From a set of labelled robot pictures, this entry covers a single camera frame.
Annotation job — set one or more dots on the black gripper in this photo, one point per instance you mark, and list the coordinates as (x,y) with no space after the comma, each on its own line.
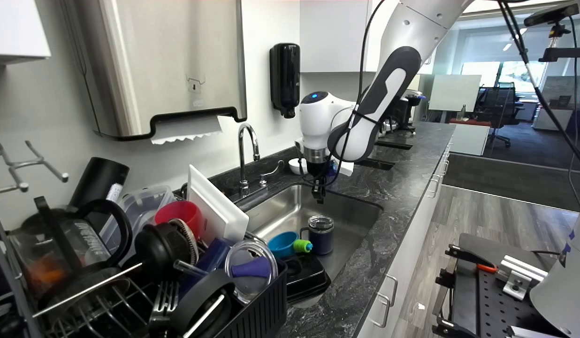
(318,164)

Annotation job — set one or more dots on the stainless steel sink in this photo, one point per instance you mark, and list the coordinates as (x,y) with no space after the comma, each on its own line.
(283,209)

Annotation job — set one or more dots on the dark blue thermos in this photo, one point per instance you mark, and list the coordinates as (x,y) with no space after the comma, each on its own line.
(322,243)

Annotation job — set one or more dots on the black counter mat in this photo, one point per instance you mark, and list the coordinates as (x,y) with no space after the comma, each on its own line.
(380,164)

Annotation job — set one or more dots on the chrome gooseneck faucet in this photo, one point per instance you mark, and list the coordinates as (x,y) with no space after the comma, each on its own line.
(241,156)

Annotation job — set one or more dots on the black plastic food container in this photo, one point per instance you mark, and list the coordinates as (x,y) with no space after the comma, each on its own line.
(305,275)

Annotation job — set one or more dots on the white rectangular plastic board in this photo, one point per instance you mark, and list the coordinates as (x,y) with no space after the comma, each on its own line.
(217,209)

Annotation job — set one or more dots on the white lower cabinets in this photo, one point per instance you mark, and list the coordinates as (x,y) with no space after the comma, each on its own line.
(414,250)

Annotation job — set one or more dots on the black coffee machine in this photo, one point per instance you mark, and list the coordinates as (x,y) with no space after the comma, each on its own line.
(412,115)

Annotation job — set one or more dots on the blue cup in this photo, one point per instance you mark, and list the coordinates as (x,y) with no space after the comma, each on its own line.
(215,256)

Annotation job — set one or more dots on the black dish rack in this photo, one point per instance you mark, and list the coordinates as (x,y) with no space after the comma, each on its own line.
(258,312)

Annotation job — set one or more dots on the red bowl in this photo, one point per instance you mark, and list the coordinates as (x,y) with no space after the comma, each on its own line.
(179,215)

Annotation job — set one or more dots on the white upper cabinet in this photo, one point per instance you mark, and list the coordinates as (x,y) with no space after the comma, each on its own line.
(333,38)
(14,25)

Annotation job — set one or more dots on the white low cabinet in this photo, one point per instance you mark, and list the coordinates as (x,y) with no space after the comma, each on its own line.
(470,139)

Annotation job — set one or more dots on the black round utensil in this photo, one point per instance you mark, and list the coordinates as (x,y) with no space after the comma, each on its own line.
(161,246)

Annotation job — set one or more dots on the white whiteboard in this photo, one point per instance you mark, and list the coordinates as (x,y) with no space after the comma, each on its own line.
(455,92)

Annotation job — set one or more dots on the clear plastic container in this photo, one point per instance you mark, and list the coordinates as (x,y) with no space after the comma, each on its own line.
(142,207)

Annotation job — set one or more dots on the black fork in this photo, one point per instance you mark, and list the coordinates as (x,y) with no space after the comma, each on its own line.
(164,303)

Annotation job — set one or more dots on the dark office chair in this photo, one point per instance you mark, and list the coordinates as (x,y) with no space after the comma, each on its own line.
(497,109)

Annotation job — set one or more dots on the steel paper towel dispenser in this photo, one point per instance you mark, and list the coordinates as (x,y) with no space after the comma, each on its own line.
(164,62)

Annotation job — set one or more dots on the black breadboard table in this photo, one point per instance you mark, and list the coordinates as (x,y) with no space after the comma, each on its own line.
(489,307)

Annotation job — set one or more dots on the black tumbler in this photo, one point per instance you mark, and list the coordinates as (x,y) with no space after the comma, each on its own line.
(100,181)

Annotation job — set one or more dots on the black wall soap dispenser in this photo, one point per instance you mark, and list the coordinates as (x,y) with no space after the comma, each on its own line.
(284,76)

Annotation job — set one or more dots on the aluminium bracket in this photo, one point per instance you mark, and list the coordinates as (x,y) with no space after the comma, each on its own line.
(521,273)

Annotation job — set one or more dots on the camera on black stand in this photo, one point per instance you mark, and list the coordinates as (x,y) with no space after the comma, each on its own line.
(555,12)

